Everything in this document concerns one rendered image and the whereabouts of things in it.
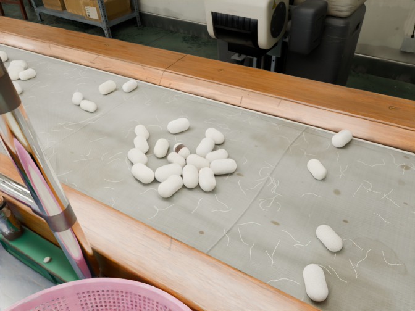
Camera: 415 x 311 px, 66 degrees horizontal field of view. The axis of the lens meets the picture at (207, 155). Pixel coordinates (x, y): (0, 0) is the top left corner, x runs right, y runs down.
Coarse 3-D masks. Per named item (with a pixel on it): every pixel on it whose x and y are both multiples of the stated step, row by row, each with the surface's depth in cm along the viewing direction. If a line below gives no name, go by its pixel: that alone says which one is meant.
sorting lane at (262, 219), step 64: (64, 64) 76; (64, 128) 56; (128, 128) 55; (192, 128) 54; (256, 128) 53; (320, 128) 52; (128, 192) 44; (192, 192) 43; (256, 192) 43; (320, 192) 42; (384, 192) 42; (256, 256) 35; (320, 256) 35; (384, 256) 35
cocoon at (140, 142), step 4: (136, 136) 50; (140, 136) 50; (136, 140) 49; (140, 140) 49; (144, 140) 49; (136, 144) 49; (140, 144) 48; (144, 144) 48; (140, 148) 48; (144, 148) 48; (148, 148) 49; (144, 152) 49
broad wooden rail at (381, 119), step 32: (0, 32) 89; (32, 32) 87; (64, 32) 86; (96, 64) 73; (128, 64) 70; (160, 64) 68; (192, 64) 67; (224, 64) 67; (224, 96) 60; (256, 96) 58; (288, 96) 56; (320, 96) 56; (352, 96) 55; (384, 96) 55; (352, 128) 51; (384, 128) 49
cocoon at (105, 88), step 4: (104, 84) 63; (108, 84) 63; (112, 84) 64; (100, 88) 63; (104, 88) 63; (108, 88) 63; (112, 88) 64; (100, 92) 63; (104, 92) 63; (108, 92) 64
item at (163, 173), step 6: (162, 168) 44; (168, 168) 44; (174, 168) 44; (180, 168) 44; (156, 174) 44; (162, 174) 43; (168, 174) 43; (174, 174) 44; (180, 174) 44; (162, 180) 44
